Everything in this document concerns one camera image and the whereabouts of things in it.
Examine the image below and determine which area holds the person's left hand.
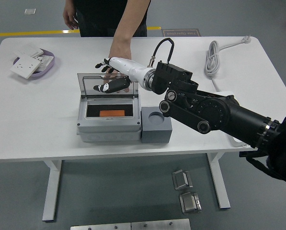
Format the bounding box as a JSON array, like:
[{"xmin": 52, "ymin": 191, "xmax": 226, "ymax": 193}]
[{"xmin": 102, "ymin": 39, "xmax": 133, "ymax": 93}]

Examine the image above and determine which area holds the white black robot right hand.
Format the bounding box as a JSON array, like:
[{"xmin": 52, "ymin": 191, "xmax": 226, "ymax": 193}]
[{"xmin": 92, "ymin": 57, "xmax": 149, "ymax": 93}]

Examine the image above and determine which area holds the person's right hand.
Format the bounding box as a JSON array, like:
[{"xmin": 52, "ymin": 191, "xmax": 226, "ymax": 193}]
[{"xmin": 63, "ymin": 6, "xmax": 80, "ymax": 31}]

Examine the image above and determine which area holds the orange cylinder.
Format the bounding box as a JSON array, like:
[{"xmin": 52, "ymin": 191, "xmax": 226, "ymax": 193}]
[{"xmin": 99, "ymin": 109, "xmax": 126, "ymax": 117}]

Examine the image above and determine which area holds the grey junction box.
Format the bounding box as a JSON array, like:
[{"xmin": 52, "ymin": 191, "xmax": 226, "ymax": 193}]
[{"xmin": 76, "ymin": 72, "xmax": 142, "ymax": 142}]

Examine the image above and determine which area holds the grey cube with round hole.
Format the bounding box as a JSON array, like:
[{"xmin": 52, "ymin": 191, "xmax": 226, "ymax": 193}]
[{"xmin": 140, "ymin": 106, "xmax": 173, "ymax": 144}]

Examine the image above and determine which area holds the person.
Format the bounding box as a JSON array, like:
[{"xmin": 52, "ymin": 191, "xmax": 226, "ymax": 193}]
[{"xmin": 65, "ymin": 0, "xmax": 151, "ymax": 38}]

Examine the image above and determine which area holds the small white socket plate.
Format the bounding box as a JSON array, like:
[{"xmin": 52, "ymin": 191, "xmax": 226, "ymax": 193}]
[{"xmin": 36, "ymin": 54, "xmax": 54, "ymax": 72}]

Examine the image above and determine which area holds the purple oval tray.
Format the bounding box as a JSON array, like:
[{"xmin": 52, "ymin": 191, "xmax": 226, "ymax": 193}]
[{"xmin": 12, "ymin": 49, "xmax": 56, "ymax": 79}]

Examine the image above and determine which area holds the white table leg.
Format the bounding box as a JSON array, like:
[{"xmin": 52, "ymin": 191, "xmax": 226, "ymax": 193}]
[
  {"xmin": 42, "ymin": 159, "xmax": 63, "ymax": 221},
  {"xmin": 206, "ymin": 153, "xmax": 231, "ymax": 209}
]

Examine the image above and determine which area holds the steel plate with screws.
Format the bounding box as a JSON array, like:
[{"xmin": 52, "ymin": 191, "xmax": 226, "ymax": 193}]
[{"xmin": 70, "ymin": 218, "xmax": 191, "ymax": 230}]

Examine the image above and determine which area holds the white wall switch plate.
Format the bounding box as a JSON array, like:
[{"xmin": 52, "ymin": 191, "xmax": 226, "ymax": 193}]
[{"xmin": 12, "ymin": 45, "xmax": 45, "ymax": 59}]

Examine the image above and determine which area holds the large white wall socket plate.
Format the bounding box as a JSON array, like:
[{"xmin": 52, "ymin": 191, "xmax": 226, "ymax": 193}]
[{"xmin": 10, "ymin": 54, "xmax": 43, "ymax": 80}]

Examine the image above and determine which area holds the white power cord with plug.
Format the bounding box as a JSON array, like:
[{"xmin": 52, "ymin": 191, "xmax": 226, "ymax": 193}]
[{"xmin": 203, "ymin": 35, "xmax": 253, "ymax": 93}]

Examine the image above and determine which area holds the open metal bracket block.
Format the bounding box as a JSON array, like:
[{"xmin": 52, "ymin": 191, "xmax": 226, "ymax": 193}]
[{"xmin": 172, "ymin": 169, "xmax": 194, "ymax": 191}]

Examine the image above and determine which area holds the closed metal bracket block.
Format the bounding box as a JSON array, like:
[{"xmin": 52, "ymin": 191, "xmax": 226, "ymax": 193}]
[{"xmin": 179, "ymin": 191, "xmax": 203, "ymax": 214}]

